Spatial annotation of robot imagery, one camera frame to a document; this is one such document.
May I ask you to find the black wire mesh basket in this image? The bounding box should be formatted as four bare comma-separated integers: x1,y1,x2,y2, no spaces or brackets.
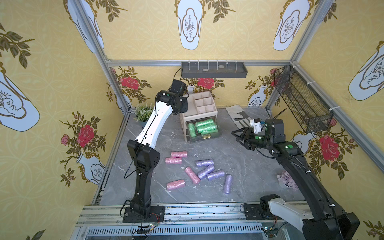
274,66,333,133

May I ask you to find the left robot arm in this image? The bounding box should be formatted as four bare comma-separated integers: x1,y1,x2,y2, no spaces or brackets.
127,89,188,219

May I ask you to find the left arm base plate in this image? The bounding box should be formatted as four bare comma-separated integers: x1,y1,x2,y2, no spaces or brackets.
123,206,165,223

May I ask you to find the purple trash bag roll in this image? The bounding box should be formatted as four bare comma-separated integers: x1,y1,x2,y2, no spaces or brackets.
207,170,226,181
196,159,214,167
198,165,215,180
223,175,233,195

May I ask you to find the beige drawer organizer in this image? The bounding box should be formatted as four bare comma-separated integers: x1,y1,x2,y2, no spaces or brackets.
180,92,222,143

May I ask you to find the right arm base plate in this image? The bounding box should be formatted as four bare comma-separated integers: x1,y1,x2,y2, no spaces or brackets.
241,204,271,221

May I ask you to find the green trash bag roll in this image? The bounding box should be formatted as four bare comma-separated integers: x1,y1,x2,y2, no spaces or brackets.
201,129,219,135
197,123,218,134
188,123,197,138
195,119,214,128

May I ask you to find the grey wall shelf tray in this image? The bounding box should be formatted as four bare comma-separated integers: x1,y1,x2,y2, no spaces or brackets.
181,61,248,79

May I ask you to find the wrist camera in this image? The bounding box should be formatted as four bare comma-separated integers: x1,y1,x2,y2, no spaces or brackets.
250,119,285,136
169,79,187,97

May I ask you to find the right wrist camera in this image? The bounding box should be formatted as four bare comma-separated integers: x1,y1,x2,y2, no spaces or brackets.
250,119,285,136

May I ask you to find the grey work glove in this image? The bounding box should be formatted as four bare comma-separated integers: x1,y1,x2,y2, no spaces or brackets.
226,105,252,129

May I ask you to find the potted green plant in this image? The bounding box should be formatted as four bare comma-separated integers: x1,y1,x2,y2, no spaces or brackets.
134,105,154,128

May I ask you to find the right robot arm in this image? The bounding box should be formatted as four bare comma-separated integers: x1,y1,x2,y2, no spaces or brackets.
232,127,360,240

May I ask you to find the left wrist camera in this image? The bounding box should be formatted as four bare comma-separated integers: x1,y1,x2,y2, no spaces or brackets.
169,79,187,97

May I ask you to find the pink trash bag roll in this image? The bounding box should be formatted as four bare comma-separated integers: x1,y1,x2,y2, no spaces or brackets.
167,180,186,191
165,157,183,164
185,167,201,185
171,151,188,158

